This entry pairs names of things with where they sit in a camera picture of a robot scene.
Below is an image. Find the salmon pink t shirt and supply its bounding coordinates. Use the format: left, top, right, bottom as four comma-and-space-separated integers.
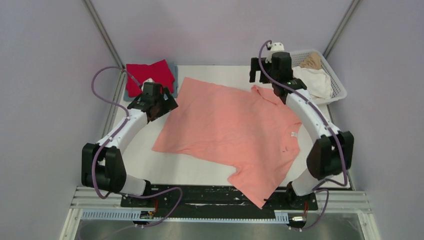
152, 77, 302, 208

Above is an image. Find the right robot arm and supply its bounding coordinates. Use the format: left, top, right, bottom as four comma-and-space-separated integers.
249, 51, 354, 209

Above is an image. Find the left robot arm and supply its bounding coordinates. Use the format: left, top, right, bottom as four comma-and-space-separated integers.
81, 82, 178, 207

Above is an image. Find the tan t shirt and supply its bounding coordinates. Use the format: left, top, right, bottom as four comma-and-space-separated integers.
299, 52, 322, 70

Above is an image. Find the folded red t shirt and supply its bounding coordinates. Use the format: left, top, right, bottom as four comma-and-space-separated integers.
125, 59, 176, 99

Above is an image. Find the folded grey-blue t shirt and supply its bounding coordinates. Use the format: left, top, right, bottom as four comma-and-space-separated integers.
123, 61, 179, 102

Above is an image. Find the white t shirt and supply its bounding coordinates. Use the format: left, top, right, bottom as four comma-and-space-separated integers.
292, 66, 333, 100

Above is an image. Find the white plastic basket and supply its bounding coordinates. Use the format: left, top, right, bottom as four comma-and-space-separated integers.
290, 49, 347, 105

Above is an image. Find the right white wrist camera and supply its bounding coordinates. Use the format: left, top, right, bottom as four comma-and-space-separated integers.
265, 41, 285, 64

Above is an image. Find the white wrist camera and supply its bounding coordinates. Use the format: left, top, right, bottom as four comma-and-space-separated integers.
265, 41, 285, 64
143, 78, 155, 84

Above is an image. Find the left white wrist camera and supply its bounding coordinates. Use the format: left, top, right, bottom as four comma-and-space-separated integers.
143, 78, 155, 84

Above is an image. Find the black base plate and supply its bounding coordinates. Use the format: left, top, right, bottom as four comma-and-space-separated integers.
120, 184, 318, 220

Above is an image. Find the slotted cable duct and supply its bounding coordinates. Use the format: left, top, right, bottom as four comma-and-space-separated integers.
80, 209, 290, 225

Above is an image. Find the aluminium frame rail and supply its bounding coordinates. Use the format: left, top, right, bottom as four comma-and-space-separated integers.
70, 187, 373, 214

